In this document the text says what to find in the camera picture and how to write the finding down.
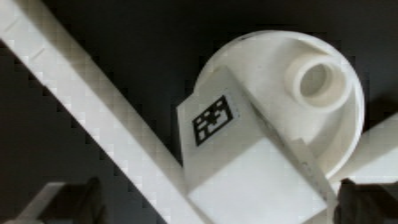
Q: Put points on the white round stool seat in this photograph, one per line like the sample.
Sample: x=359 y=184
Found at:
x=301 y=80

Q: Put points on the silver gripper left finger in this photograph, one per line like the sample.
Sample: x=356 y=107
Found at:
x=66 y=204

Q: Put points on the white stool leg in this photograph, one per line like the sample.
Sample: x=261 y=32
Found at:
x=254 y=184

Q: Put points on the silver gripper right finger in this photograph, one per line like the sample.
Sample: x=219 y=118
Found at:
x=366 y=203

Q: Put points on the white right fence bar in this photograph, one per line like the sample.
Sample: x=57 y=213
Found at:
x=372 y=165

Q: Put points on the white fence bar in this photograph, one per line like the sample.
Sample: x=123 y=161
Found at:
x=70 y=75
x=372 y=165

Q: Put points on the white front fence bar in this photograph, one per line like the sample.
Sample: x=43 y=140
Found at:
x=70 y=75

